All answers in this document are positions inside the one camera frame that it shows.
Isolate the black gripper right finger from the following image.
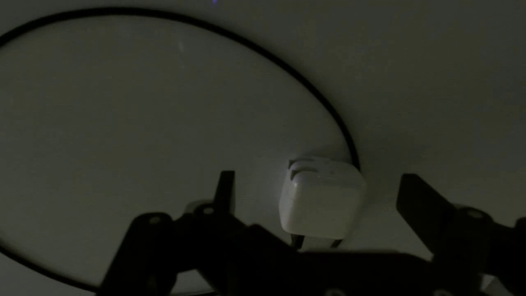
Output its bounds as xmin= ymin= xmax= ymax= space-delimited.
xmin=395 ymin=173 xmax=526 ymax=296

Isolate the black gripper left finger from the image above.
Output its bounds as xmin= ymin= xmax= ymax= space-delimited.
xmin=97 ymin=170 xmax=301 ymax=296

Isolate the white power adapter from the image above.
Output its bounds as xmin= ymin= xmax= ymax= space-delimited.
xmin=277 ymin=155 xmax=369 ymax=252

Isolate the black cable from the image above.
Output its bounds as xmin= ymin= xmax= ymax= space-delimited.
xmin=0 ymin=5 xmax=364 ymax=293

